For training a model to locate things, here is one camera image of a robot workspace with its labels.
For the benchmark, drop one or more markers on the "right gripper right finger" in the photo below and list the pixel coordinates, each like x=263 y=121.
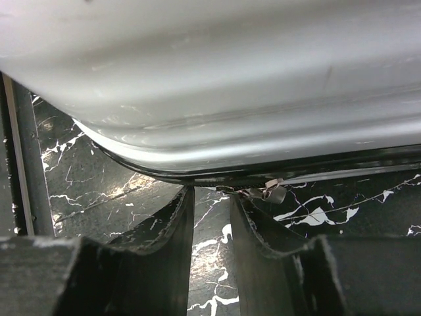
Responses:
x=279 y=272

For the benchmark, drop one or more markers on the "silver zipper pull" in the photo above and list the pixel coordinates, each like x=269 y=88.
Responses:
x=270 y=191

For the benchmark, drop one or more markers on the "white black space suitcase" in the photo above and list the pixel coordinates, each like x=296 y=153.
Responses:
x=231 y=93

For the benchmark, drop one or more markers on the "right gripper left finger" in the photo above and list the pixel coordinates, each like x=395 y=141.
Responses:
x=144 y=271

